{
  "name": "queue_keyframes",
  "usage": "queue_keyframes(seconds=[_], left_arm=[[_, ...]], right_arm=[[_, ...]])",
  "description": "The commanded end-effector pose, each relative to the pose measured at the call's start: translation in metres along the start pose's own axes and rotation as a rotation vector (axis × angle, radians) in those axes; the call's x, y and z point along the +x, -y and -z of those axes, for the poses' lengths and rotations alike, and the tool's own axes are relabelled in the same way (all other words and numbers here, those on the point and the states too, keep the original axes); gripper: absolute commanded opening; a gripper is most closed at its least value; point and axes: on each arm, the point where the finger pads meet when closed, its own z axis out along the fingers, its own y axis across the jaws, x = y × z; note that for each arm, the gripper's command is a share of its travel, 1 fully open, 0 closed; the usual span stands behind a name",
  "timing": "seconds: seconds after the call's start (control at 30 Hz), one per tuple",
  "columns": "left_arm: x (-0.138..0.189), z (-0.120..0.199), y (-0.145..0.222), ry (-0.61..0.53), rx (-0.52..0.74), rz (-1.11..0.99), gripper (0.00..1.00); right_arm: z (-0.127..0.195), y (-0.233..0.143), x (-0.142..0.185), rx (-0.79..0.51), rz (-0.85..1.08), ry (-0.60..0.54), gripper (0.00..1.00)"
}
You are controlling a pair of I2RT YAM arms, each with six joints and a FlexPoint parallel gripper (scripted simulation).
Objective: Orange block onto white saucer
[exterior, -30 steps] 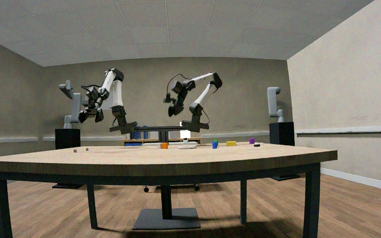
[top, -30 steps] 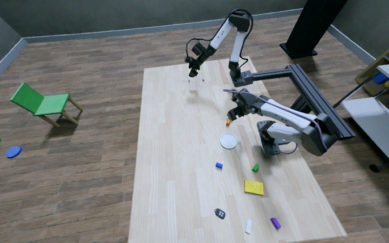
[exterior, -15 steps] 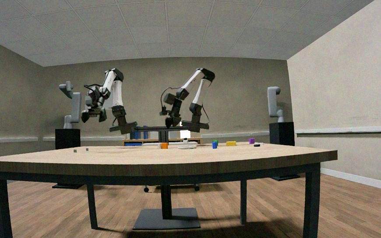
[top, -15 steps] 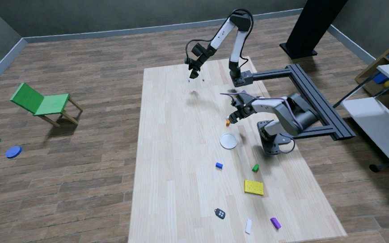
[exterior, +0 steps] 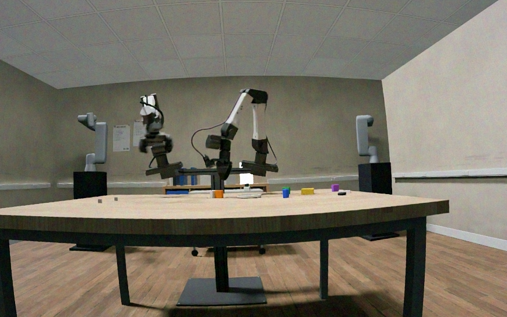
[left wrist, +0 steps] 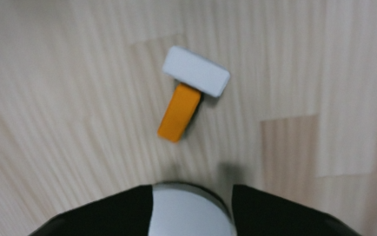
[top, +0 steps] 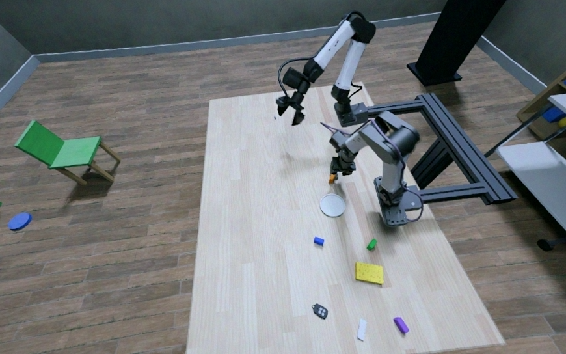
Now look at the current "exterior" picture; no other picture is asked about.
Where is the yellow sponge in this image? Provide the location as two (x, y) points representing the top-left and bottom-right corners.
(301, 188), (314, 195)

